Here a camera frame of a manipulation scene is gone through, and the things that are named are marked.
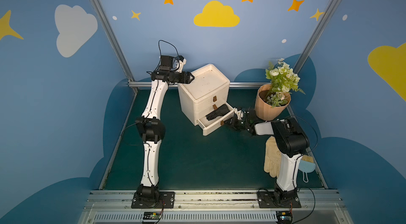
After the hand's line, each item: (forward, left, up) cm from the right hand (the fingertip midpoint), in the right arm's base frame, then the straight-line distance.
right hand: (226, 121), depth 101 cm
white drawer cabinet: (+14, +13, +21) cm, 29 cm away
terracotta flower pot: (+4, -25, +14) cm, 29 cm away
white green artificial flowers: (+11, -29, +27) cm, 41 cm away
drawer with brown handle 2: (0, +14, +12) cm, 18 cm away
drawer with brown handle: (-7, +11, +5) cm, 14 cm away
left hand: (+15, +24, +25) cm, 38 cm away
